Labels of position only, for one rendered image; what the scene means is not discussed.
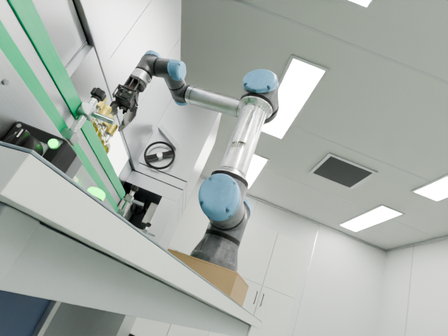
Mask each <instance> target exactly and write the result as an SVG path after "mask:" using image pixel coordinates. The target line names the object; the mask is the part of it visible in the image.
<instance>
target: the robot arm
mask: <svg viewBox="0 0 448 336"><path fill-rule="evenodd" d="M185 75H186V66H185V64H184V62H182V61H178V60H176V59H164V58H162V57H161V56H160V54H158V52H154V51H153V50H148V51H147V52H146V53H145V54H144V55H143V56H142V58H141V60H140V62H139V63H138V64H137V66H136V68H135V69H134V70H133V72H132V73H131V74H130V76H129V78H128V79H127V80H126V82H125V84H124V85H121V84H118V86H117V88H116V89H115V90H114V92H113V94H112V96H113V98H115V101H112V102H111V104H110V107H111V108H112V111H111V112H110V114H111V115H112V116H114V115H116V114H118V110H117V108H118V107H119V109H120V110H121V109H123V114H124V115H123V120H122V122H121V125H120V126H119V128H118V132H120V131H122V130H123V129H124V128H126V126H128V124H130V123H131V122H132V120H134V118H135V117H136V115H137V110H138V107H137V106H138V98H139V93H142V92H144V90H145V89H146V88H147V86H148V84H150V83H151V80H152V78H153V77H160V78H164V80H165V82H166V84H167V86H168V88H169V90H170V93H171V96H172V98H173V100H174V101H175V102H176V104H178V105H180V106H182V105H187V104H192V105H195V106H198V107H202V108H205V109H208V110H212V111H215V112H218V113H222V114H225V115H229V116H232V117H236V118H238V120H237V122H236V124H235V128H234V130H233V133H232V135H231V138H230V140H229V143H228V146H227V148H226V151H225V154H224V156H223V159H222V162H221V164H220V167H219V168H218V169H216V170H214V171H213V172H212V174H211V176H210V177H209V178H206V180H204V182H203V183H202V184H201V186H200V188H199V194H198V198H199V204H200V207H201V210H202V211H203V212H204V214H205V215H206V216H207V218H208V219H209V224H208V226H207V229H206V232H205V234H204V236H203V238H202V240H200V242H199V243H198V244H197V246H196V247H195V248H194V249H193V250H192V252H191V254H190V256H192V257H195V258H198V259H201V260H204V261H207V262H210V263H213V264H215V265H218V266H221V267H224V268H227V269H230V270H234V271H236V272H237V257H238V249H239V245H240V243H241V240H242V237H243V234H244V231H245V228H246V225H247V222H248V220H249V218H250V216H251V204H250V202H249V201H248V200H247V199H245V195H246V192H247V188H248V186H249V183H248V181H247V180H246V176H247V172H248V170H249V166H250V164H251V160H252V158H253V154H254V152H255V148H256V146H257V142H258V140H259V136H260V134H261V130H262V128H263V125H266V124H268V123H270V122H272V120H274V118H276V116H277V114H278V112H279V92H278V86H279V82H278V79H277V76H276V74H274V72H272V71H270V70H266V69H256V70H254V71H251V72H249V73H248V74H246V76H244V78H243V84H242V86H243V94H242V96H241V98H240V99H239V98H236V97H232V96H228V95H224V94H221V93H217V92H214V91H210V90H206V89H202V88H199V87H195V86H192V85H188V84H186V83H185V80H184V78H185ZM117 89H118V91H117V92H116V90H117ZM115 92H116V94H115Z"/></svg>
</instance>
